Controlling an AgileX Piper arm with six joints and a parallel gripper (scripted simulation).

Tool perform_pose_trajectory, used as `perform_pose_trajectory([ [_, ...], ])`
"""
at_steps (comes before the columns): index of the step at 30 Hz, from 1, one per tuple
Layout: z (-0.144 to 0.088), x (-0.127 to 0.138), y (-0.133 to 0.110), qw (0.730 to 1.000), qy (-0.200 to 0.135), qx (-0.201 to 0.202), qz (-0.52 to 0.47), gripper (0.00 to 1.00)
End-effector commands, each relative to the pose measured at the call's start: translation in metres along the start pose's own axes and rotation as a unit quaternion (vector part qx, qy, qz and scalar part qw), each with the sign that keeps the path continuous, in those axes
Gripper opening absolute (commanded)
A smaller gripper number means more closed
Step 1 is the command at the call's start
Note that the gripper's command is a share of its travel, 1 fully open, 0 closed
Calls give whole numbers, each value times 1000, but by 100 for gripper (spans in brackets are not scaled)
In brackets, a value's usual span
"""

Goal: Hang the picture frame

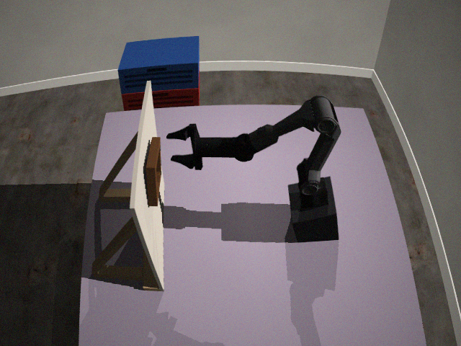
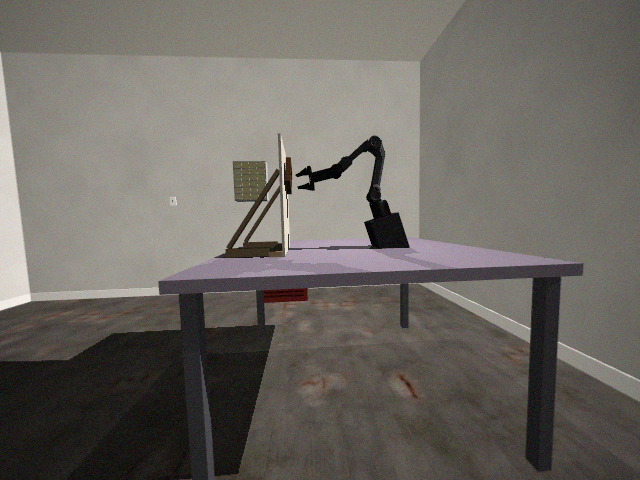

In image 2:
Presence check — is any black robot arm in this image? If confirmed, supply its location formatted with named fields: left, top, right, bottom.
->
left=319, top=135, right=392, bottom=220

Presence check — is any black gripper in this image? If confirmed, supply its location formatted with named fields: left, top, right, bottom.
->
left=295, top=166, right=321, bottom=191

